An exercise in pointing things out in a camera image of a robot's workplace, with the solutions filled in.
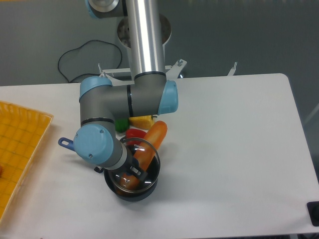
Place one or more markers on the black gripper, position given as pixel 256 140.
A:
pixel 131 167

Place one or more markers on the glass pot lid blue knob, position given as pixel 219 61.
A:
pixel 147 155

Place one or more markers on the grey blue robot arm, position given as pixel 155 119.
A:
pixel 101 103

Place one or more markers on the orange baguette bread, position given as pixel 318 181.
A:
pixel 157 131

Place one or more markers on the red bell pepper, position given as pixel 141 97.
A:
pixel 133 133

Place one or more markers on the green bell pepper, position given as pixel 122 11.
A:
pixel 121 125

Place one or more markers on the yellow bell pepper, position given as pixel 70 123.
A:
pixel 143 122

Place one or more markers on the yellow woven basket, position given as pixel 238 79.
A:
pixel 22 131

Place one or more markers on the black device at table corner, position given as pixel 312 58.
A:
pixel 313 209

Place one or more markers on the dark pot with blue handle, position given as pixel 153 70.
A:
pixel 109 178

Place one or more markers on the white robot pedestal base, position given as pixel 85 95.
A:
pixel 172 71

